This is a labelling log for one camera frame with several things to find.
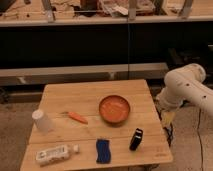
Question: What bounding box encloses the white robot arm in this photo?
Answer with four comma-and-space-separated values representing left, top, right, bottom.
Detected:
156, 63, 213, 127

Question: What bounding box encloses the white plastic bottle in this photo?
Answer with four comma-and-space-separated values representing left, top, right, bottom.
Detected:
35, 145, 80, 166

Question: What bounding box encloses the orange bowl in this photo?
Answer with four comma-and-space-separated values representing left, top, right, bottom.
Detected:
99, 95, 130, 124

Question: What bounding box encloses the blue wavy sponge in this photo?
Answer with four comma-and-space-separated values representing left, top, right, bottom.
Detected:
96, 139, 111, 164

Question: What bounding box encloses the black eraser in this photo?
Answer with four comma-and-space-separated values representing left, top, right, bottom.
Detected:
129, 128, 143, 151

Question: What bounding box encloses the wooden table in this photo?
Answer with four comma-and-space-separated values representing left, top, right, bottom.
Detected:
21, 80, 173, 171

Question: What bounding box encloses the orange toy carrot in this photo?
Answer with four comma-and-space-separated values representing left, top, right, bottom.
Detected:
61, 111, 88, 124

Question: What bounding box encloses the metal shelf rack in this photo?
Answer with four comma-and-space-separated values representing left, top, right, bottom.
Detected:
0, 0, 213, 86

